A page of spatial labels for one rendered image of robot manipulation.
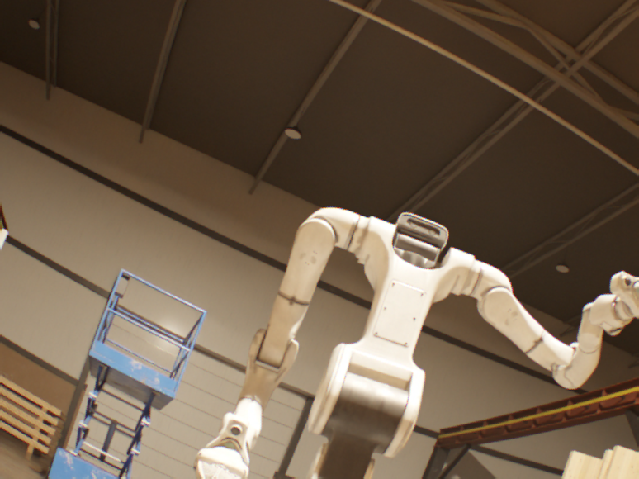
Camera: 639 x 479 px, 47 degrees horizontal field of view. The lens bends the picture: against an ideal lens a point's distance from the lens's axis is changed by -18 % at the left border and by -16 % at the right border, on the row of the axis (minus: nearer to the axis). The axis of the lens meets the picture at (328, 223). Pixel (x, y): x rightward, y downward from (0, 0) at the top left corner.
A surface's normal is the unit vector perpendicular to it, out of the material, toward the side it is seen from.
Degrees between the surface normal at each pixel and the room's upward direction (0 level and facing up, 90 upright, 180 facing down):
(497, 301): 110
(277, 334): 76
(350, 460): 71
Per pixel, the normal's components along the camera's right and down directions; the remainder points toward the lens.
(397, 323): 0.18, -0.51
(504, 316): 0.14, 0.21
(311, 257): -0.07, 0.35
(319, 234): 0.04, -0.01
